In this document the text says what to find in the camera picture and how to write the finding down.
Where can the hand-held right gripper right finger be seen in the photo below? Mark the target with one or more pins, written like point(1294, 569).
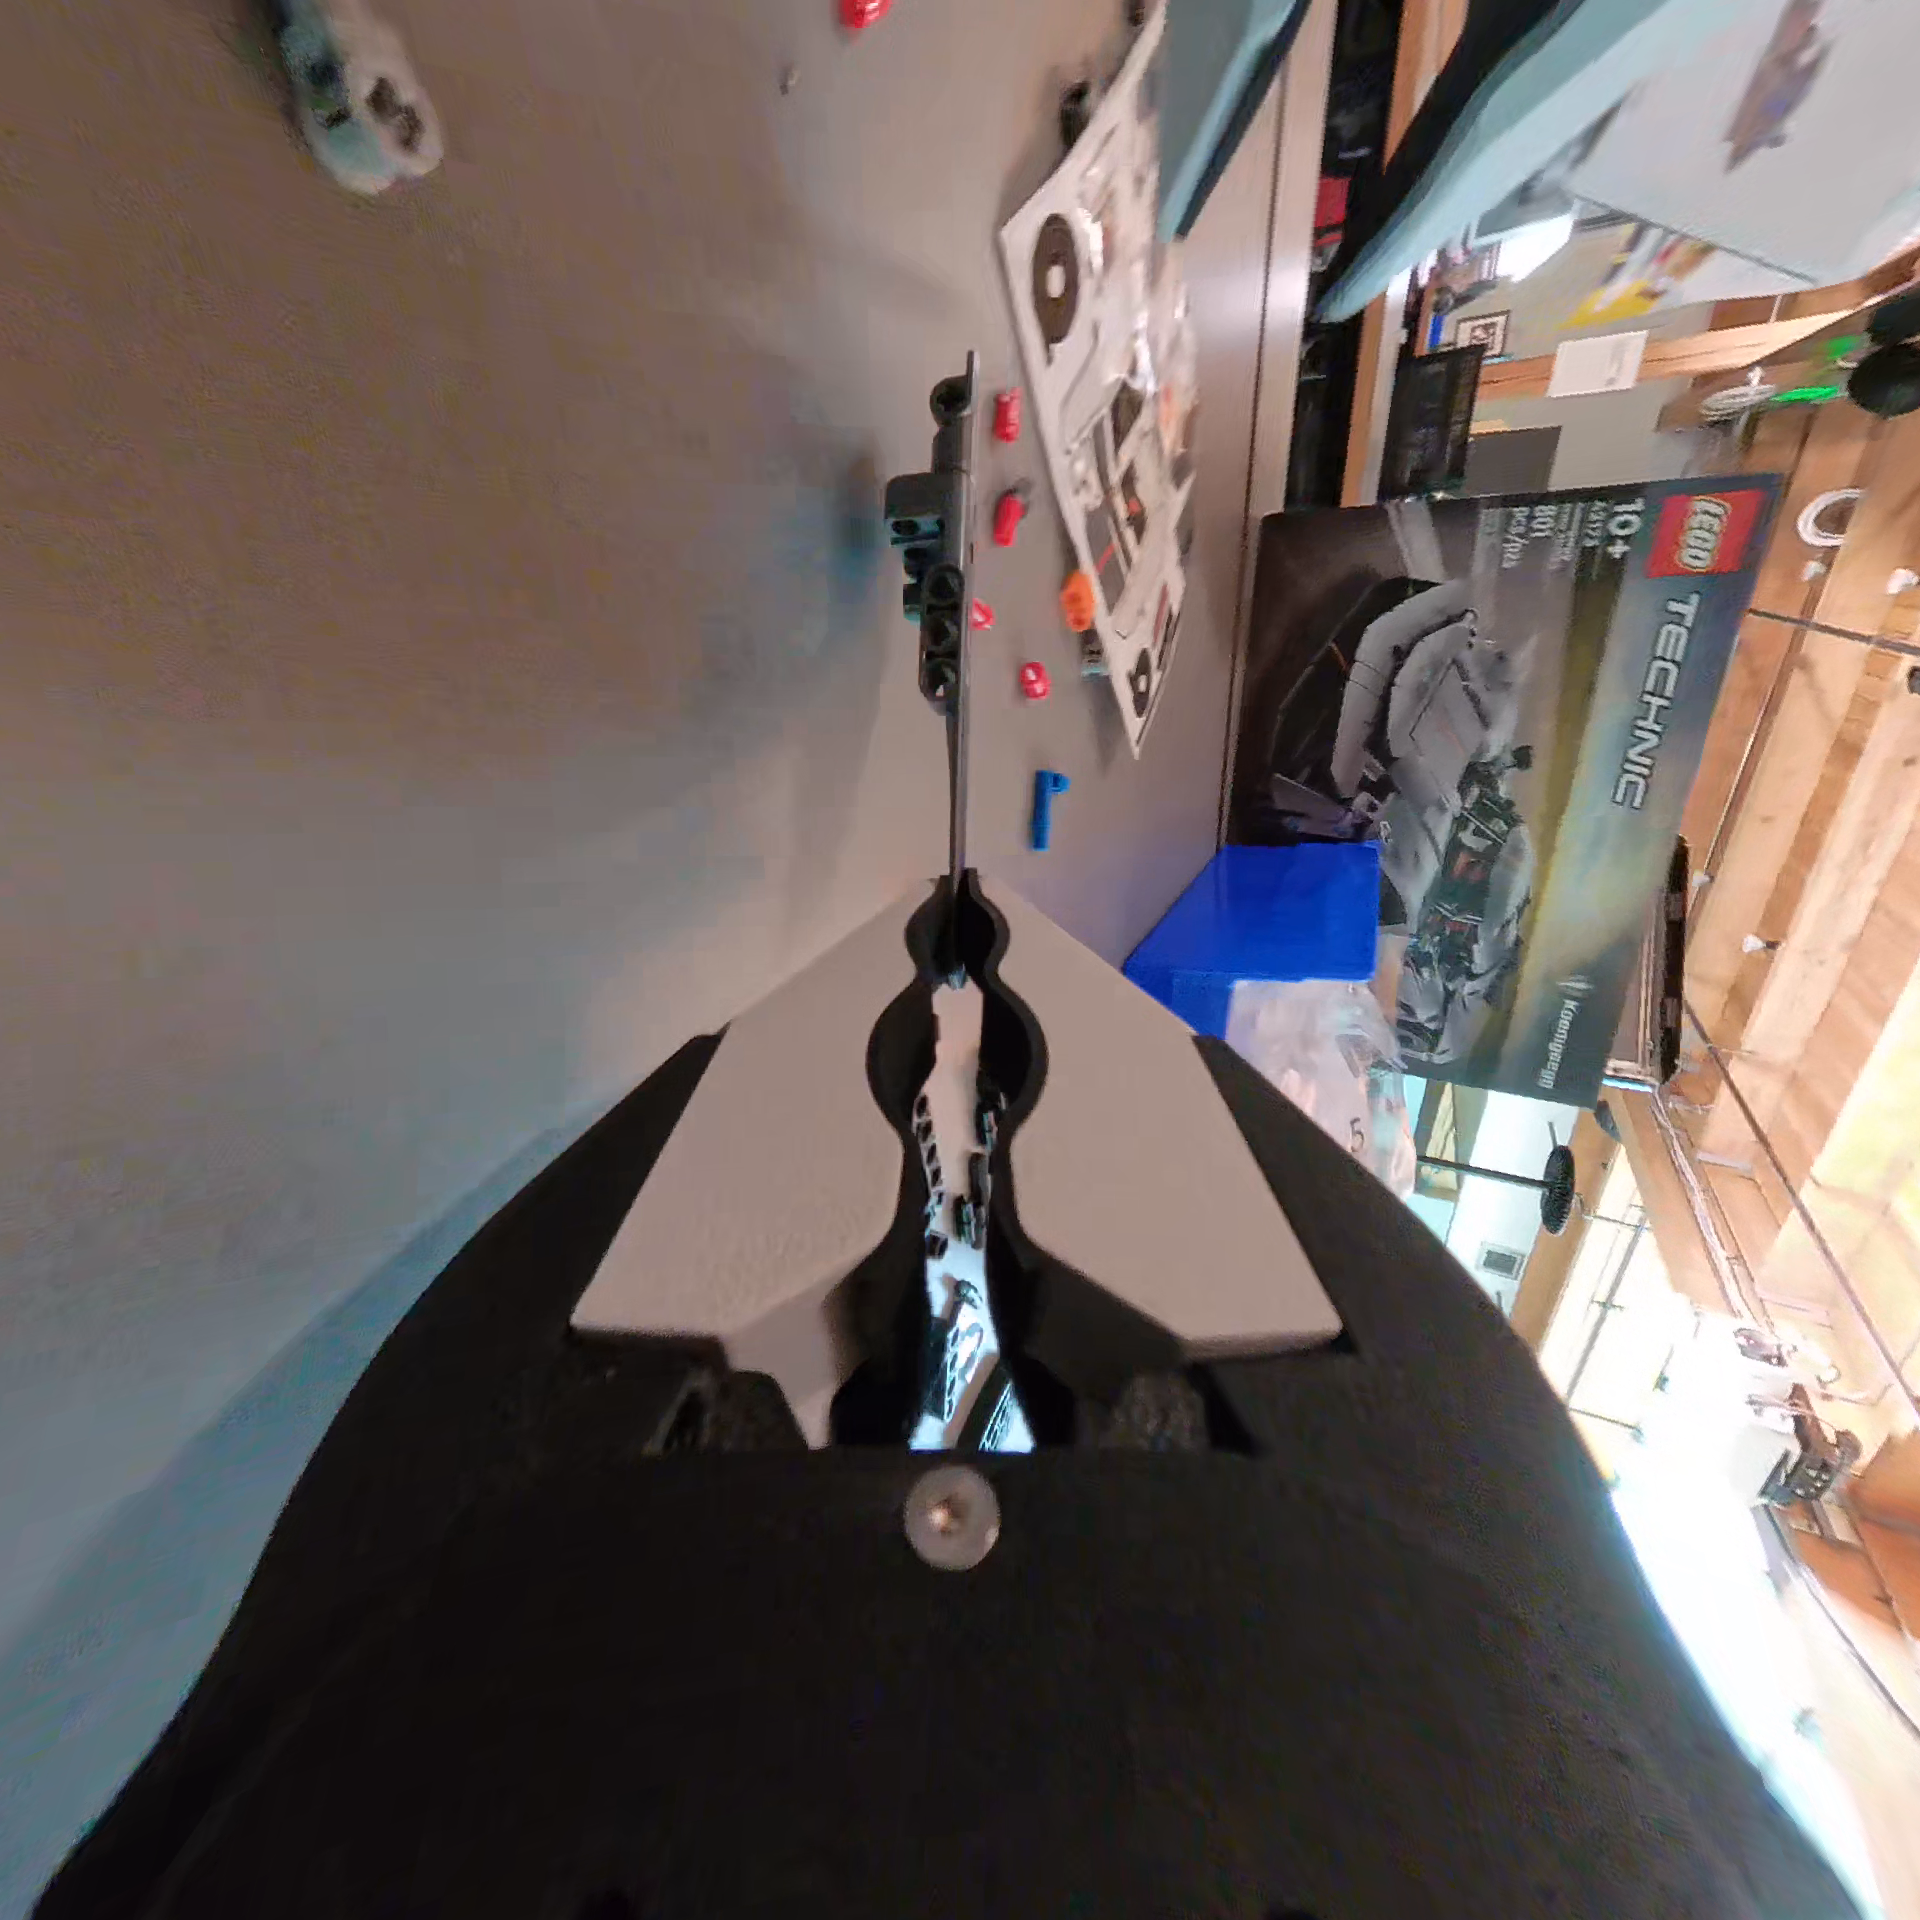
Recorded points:
point(1171, 1200)

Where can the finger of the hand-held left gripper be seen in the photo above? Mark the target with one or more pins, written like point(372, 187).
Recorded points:
point(1222, 75)
point(1500, 164)

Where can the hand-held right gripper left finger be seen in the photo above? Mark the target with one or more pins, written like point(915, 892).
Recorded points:
point(720, 1200)

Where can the printed sticker sheet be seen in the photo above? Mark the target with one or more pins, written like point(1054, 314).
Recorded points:
point(1094, 375)

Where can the black toy beam assembly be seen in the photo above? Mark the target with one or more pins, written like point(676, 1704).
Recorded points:
point(940, 630)

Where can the printed toy set box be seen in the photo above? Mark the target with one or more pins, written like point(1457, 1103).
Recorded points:
point(1500, 751)

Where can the small black toy connector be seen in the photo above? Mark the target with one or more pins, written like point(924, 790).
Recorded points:
point(1075, 113)

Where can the bundle of clear plastic bags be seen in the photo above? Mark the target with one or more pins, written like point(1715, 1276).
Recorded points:
point(1320, 1050)

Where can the blue plastic bin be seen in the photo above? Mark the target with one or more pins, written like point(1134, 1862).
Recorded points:
point(1261, 915)

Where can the black pole with round disc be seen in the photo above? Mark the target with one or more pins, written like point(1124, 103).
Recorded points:
point(1561, 1192)

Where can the blue angled toy connector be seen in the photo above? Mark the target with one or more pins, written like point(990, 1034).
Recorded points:
point(1039, 819)

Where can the grey bush with red pin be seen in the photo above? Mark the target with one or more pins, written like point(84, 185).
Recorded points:
point(1009, 519)

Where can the orange short toy beam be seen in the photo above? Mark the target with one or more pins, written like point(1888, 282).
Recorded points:
point(1076, 600)

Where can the pale toy connector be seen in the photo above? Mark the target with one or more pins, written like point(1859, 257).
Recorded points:
point(352, 120)

